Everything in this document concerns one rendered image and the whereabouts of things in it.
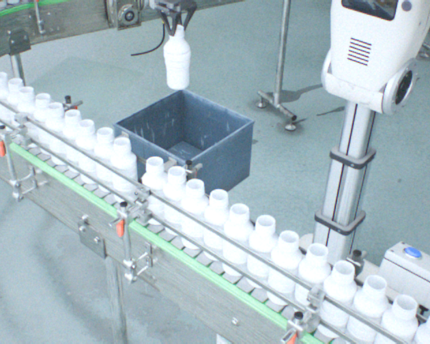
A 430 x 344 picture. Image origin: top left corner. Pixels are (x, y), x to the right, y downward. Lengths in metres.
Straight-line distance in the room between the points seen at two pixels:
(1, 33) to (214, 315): 1.64
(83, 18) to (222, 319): 1.74
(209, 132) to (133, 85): 2.07
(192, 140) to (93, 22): 0.90
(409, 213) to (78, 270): 1.64
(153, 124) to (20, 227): 1.20
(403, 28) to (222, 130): 0.73
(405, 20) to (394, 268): 0.60
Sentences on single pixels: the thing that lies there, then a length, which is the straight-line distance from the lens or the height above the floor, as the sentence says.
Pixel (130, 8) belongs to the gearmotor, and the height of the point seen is 0.95.
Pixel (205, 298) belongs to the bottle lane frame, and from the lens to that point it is 1.33.
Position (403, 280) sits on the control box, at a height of 1.09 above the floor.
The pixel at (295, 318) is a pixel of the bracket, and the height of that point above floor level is 1.10.
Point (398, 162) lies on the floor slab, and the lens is 3.47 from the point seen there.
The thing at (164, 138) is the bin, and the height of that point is 0.79.
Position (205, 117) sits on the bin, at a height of 0.88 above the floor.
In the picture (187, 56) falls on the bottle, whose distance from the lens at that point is 1.54.
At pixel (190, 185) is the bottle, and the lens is 1.24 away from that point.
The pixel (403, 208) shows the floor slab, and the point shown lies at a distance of 3.15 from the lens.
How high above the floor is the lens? 1.92
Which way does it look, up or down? 37 degrees down
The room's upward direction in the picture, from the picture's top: 2 degrees clockwise
